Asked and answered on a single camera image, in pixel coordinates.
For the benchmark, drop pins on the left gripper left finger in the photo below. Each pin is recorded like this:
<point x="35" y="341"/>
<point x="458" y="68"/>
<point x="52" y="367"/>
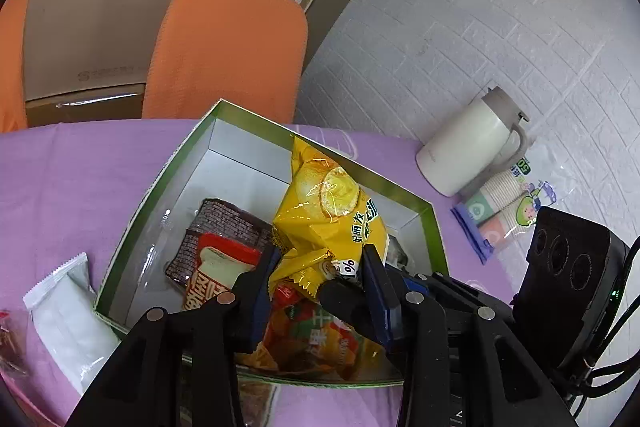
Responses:
<point x="139" y="385"/>

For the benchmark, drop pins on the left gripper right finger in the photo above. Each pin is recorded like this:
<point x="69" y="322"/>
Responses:
<point x="459" y="368"/>

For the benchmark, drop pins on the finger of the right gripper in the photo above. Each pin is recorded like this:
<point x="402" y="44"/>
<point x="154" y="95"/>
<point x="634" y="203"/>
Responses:
<point x="403" y="282"/>
<point x="354" y="305"/>

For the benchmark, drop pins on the orange apple chips bag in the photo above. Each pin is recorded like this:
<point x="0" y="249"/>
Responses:
<point x="303" y="342"/>

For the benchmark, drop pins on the yellow potato chips bag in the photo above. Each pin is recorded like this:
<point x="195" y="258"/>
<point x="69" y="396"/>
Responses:
<point x="322" y="224"/>

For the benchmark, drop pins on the clear seaweed cracker packet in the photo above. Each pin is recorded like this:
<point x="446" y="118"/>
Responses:
<point x="396" y="255"/>

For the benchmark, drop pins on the clear orange snack bag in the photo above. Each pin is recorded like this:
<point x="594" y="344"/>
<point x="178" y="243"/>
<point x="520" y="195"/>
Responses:
<point x="257" y="401"/>

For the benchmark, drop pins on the paper cups pack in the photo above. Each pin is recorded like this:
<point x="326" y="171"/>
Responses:
<point x="508" y="203"/>

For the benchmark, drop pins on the red bread snack packet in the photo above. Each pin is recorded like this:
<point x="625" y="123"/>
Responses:
<point x="218" y="264"/>

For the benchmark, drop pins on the white foil snack packet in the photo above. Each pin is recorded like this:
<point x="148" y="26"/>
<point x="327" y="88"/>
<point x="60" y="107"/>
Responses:
<point x="61" y="307"/>

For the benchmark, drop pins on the dark brown snack packet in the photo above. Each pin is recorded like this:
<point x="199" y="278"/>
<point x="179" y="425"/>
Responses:
<point x="221" y="218"/>

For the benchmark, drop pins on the white thermos jug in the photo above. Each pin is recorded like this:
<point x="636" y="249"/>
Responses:
<point x="468" y="143"/>

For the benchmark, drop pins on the green gift box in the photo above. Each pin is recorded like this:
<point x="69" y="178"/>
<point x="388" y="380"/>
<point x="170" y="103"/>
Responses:
<point x="243" y="158"/>

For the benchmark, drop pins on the purple tablecloth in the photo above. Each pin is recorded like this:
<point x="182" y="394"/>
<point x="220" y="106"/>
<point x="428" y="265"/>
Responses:
<point x="69" y="189"/>

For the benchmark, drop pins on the right orange chair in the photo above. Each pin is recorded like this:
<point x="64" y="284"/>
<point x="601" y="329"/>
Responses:
<point x="248" y="52"/>

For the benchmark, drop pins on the orange chair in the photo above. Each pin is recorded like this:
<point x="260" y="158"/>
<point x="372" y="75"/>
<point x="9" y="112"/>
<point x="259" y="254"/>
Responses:
<point x="12" y="103"/>
<point x="248" y="52"/>

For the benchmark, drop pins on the left orange chair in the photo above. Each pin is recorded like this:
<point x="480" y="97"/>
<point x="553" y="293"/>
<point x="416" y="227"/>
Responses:
<point x="12" y="103"/>

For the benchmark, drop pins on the brown paper bag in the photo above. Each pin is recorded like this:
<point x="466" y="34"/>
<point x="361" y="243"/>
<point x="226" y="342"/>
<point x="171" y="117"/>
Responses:
<point x="87" y="60"/>

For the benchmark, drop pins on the black tracker camera box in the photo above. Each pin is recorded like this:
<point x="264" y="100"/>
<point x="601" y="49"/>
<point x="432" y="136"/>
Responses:
<point x="571" y="290"/>

